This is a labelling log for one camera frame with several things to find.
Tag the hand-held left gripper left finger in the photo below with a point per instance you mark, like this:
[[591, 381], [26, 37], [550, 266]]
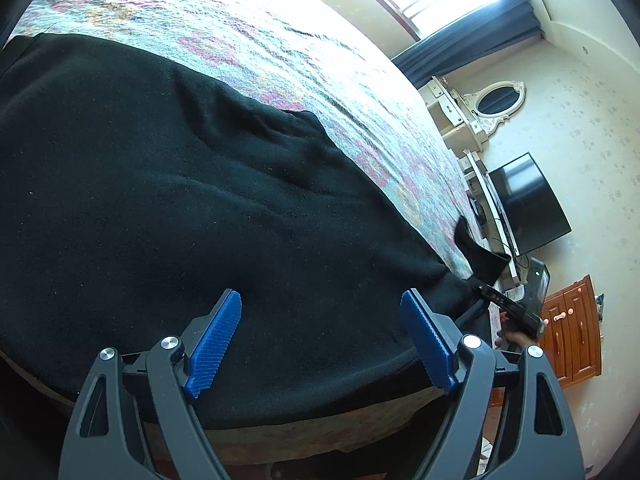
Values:
[[215, 345]]

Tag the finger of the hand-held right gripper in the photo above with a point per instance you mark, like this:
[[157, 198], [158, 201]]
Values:
[[492, 295]]

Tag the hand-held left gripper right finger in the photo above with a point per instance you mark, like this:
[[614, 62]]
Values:
[[426, 341]]

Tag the black pants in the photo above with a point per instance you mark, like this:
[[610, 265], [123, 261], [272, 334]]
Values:
[[200, 185]]

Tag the person's right hand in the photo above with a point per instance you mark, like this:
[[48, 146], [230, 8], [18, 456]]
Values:
[[525, 338]]

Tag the wooden cabinet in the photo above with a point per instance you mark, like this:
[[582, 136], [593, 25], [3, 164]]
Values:
[[575, 335]]

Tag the black television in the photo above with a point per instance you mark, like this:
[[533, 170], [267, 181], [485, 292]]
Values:
[[530, 205]]

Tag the white television stand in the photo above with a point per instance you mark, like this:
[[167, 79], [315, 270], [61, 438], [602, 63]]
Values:
[[492, 200]]

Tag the white dressing table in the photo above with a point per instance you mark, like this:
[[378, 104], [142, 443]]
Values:
[[450, 110]]

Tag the oval white-framed mirror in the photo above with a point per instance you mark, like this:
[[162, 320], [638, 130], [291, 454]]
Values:
[[496, 100]]

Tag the dark blue curtain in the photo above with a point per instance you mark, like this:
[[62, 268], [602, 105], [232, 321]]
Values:
[[480, 30]]

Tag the floral blanket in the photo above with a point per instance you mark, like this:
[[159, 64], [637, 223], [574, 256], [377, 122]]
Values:
[[225, 20]]

